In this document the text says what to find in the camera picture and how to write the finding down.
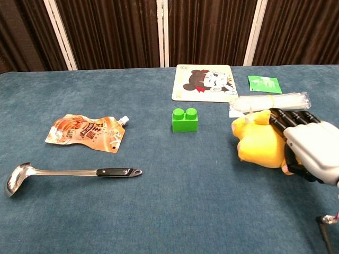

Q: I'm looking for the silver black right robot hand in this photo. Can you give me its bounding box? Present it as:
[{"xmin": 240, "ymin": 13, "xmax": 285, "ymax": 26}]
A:
[{"xmin": 269, "ymin": 107, "xmax": 339, "ymax": 188}]

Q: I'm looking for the yellow plush toy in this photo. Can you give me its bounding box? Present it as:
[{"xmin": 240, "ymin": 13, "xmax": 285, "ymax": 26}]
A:
[{"xmin": 228, "ymin": 108, "xmax": 302, "ymax": 176}]

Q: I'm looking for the green toy building block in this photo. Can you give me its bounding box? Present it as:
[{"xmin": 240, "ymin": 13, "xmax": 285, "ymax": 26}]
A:
[{"xmin": 172, "ymin": 107, "xmax": 199, "ymax": 133}]

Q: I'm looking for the bundle of clear straws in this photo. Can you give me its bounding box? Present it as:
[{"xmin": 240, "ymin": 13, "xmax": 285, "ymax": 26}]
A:
[{"xmin": 228, "ymin": 91, "xmax": 310, "ymax": 116}]

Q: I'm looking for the green foil packet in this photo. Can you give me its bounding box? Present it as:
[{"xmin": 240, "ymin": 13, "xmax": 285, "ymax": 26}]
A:
[{"xmin": 247, "ymin": 75, "xmax": 283, "ymax": 94}]

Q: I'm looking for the cartoon girl mouse pad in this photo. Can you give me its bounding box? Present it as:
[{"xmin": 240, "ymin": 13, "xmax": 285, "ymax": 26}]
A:
[{"xmin": 171, "ymin": 64, "xmax": 239, "ymax": 103}]

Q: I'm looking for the blue table cloth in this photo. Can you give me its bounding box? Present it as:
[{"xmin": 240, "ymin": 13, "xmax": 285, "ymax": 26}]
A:
[{"xmin": 0, "ymin": 64, "xmax": 339, "ymax": 254}]

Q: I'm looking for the orange spouted drink pouch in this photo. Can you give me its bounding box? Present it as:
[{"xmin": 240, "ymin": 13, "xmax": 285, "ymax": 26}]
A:
[{"xmin": 44, "ymin": 114, "xmax": 130, "ymax": 153}]

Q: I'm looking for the black cable with connector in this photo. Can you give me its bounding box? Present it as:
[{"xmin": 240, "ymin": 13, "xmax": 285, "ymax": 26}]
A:
[{"xmin": 315, "ymin": 194, "xmax": 339, "ymax": 254}]

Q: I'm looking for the white partition frame post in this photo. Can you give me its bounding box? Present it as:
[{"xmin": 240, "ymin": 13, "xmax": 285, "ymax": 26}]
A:
[
  {"xmin": 43, "ymin": 0, "xmax": 78, "ymax": 71},
  {"xmin": 156, "ymin": 0, "xmax": 170, "ymax": 68},
  {"xmin": 243, "ymin": 0, "xmax": 269, "ymax": 67}
]

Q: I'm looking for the steel ladle black handle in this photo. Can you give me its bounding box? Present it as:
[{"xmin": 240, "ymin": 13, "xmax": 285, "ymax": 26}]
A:
[{"xmin": 4, "ymin": 162, "xmax": 143, "ymax": 198}]

